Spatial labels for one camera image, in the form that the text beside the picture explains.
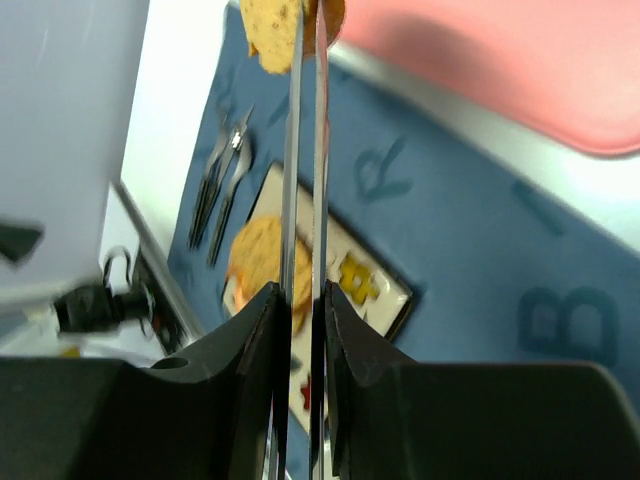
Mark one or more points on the seeded bread slice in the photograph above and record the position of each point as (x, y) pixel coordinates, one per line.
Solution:
(255, 256)

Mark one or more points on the seeded bread sandwich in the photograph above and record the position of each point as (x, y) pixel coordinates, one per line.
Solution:
(271, 28)

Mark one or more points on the orange glazed bagel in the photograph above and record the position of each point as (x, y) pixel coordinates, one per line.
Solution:
(234, 301)

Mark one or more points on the blue letter-print placemat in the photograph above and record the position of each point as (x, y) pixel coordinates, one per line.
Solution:
(498, 272)

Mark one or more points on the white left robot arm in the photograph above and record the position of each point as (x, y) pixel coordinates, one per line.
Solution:
(68, 75)

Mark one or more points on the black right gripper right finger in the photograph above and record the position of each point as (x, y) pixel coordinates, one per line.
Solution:
(391, 417)

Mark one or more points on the silver table knife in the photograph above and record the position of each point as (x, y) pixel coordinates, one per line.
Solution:
(220, 171)

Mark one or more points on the square floral ceramic plate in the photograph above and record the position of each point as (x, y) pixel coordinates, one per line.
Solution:
(377, 297)

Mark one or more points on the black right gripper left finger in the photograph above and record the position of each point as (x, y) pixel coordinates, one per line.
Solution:
(217, 409)

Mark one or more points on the silver fork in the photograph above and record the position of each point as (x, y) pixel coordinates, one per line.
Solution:
(206, 180)

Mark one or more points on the metal kitchen tongs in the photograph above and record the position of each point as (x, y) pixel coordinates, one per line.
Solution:
(306, 163)

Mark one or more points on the pink plastic tray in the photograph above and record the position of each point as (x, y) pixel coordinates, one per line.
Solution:
(568, 69)

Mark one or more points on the silver spoon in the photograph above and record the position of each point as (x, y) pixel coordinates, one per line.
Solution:
(241, 145)

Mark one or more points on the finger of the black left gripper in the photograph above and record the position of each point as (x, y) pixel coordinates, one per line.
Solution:
(18, 242)

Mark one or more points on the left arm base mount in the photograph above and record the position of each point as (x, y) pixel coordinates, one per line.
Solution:
(171, 321)

